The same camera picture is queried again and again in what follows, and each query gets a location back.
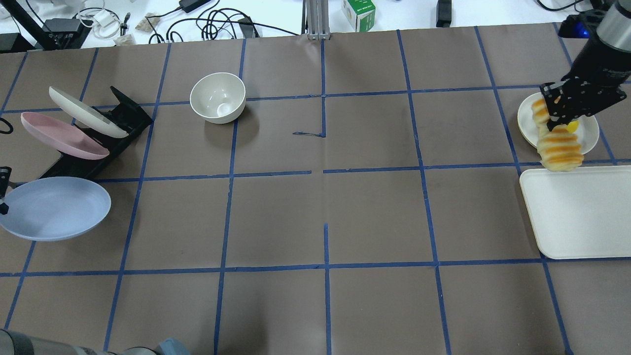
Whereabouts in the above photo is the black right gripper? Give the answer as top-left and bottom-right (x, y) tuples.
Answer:
(539, 38), (631, 131)

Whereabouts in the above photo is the blue plate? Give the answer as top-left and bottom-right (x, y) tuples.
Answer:
(0, 176), (112, 241)

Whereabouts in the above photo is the striped bread loaf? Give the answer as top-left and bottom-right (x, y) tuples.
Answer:
(537, 124), (584, 172)

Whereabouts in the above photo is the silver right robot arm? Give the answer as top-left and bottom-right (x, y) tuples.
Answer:
(539, 0), (631, 131)

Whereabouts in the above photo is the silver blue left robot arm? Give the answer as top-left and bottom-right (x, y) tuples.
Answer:
(1, 166), (191, 355)

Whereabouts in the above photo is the small white round plate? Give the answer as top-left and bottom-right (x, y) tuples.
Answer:
(518, 93), (600, 154)

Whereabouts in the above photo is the bread piece on plate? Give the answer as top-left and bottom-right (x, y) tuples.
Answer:
(530, 98), (550, 128)

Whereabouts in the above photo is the pink plate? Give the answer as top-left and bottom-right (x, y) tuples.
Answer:
(21, 112), (109, 160)

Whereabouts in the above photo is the cream plate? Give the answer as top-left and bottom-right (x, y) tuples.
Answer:
(49, 86), (129, 139)

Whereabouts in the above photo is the black dish rack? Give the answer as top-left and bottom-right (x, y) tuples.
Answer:
(22, 86), (154, 179)

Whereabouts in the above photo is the white rectangular tray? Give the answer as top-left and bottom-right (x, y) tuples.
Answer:
(519, 166), (631, 260)

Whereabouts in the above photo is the beige ceramic bowl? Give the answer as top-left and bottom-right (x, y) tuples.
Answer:
(189, 72), (246, 124)

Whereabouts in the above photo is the green white small box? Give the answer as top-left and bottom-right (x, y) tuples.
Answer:
(341, 0), (376, 33)

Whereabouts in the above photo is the aluminium frame post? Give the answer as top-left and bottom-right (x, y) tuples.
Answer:
(301, 0), (331, 40)

